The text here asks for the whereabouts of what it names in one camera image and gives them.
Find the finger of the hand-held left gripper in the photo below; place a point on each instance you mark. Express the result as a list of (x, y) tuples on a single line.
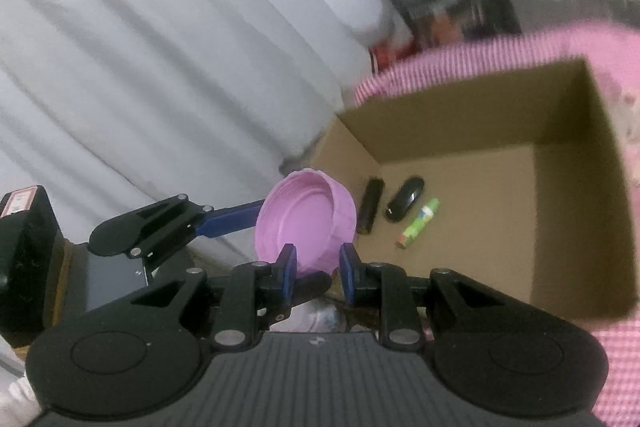
[(235, 217), (312, 287)]

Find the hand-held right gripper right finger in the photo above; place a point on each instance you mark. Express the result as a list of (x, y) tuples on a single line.
[(348, 277)]

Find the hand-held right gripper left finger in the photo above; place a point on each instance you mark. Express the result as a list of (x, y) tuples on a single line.
[(288, 272)]

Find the purple plastic lid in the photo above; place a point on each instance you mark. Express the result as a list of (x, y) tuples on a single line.
[(300, 217)]

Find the black cylindrical tube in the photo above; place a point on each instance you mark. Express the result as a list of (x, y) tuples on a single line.
[(371, 207)]

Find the green lip balm stick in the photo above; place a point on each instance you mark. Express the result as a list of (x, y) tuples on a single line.
[(417, 223)]

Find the small black bottle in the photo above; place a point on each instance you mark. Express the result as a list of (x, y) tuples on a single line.
[(404, 199)]

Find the brown cardboard box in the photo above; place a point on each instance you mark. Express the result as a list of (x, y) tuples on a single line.
[(475, 207)]

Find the black box with red label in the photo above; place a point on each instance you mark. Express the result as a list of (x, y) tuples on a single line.
[(25, 267)]

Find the white curtain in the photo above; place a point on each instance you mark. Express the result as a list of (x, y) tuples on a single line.
[(125, 57)]

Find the red packet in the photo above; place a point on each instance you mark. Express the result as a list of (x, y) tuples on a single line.
[(385, 57)]

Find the pink checkered blanket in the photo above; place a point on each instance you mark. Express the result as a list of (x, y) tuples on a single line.
[(620, 372)]

